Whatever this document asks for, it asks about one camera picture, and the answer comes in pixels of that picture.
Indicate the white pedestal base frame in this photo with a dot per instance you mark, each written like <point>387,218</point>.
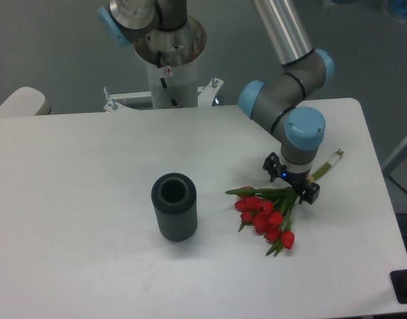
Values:
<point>163,96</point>

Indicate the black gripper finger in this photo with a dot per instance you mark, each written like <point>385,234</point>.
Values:
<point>273,166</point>
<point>309,192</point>

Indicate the white chair backrest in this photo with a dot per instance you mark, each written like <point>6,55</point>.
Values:
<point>25,101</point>

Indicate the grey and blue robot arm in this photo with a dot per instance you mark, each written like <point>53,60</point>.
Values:
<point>277,107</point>

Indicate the red tulip bouquet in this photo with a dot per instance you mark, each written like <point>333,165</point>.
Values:
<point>269,210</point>

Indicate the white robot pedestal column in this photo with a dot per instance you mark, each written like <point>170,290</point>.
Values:
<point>173,56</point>

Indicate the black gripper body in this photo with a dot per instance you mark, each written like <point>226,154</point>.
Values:
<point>295,175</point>

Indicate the white furniture at right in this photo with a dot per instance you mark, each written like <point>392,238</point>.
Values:
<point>393,160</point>

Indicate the dark grey ribbed vase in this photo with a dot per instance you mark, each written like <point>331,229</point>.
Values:
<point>174,198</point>

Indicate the black box at table edge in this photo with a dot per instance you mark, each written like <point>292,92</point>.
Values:
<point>399,283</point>

